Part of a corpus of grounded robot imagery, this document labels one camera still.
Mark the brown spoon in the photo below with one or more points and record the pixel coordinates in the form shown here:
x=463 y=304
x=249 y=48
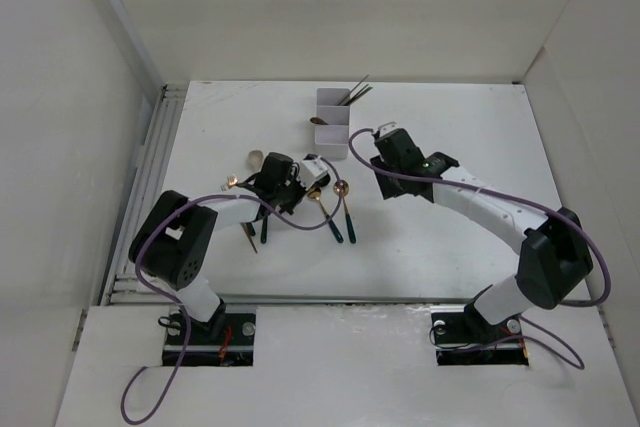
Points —
x=318 y=121

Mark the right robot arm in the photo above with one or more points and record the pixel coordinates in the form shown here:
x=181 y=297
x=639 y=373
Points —
x=553 y=257

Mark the aluminium frame left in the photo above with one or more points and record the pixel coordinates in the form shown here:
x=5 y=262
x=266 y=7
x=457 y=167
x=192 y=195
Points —
x=120 y=284

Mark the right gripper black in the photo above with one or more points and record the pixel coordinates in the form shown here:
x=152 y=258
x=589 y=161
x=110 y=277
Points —
x=387 y=189

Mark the aluminium rail front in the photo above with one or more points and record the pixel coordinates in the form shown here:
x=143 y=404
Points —
x=286 y=300

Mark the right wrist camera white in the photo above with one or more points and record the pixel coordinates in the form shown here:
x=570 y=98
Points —
x=385 y=129

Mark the dark green chopstick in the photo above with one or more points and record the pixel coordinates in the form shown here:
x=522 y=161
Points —
x=354 y=90

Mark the rose gold fork green handle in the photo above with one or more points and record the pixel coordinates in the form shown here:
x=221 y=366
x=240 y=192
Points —
x=232 y=181

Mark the brown wooden chopstick left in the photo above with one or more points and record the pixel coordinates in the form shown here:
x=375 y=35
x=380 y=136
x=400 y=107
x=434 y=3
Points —
x=250 y=239

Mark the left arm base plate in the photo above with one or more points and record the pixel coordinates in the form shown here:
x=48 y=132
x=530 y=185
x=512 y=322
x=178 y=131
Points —
x=230 y=345

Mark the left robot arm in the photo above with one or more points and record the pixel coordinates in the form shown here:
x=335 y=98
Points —
x=172 y=243

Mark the white three-compartment utensil holder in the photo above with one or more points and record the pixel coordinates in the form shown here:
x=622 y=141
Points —
x=331 y=138

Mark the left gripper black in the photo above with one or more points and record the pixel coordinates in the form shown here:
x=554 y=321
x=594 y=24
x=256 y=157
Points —
x=300 y=192

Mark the beige plastic spoon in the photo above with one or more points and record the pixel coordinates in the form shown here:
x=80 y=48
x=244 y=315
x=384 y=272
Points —
x=254 y=160

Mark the black spoon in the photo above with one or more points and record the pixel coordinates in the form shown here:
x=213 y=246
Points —
x=324 y=181

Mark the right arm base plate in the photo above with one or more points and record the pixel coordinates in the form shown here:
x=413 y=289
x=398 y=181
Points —
x=457 y=343

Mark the brown grey chopstick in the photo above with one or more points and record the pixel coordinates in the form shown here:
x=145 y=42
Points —
x=360 y=95

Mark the gold spoon green handle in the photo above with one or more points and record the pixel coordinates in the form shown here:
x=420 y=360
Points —
x=341 y=189
x=315 y=196

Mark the silver metal chopstick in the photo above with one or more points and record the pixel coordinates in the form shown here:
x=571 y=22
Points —
x=360 y=93

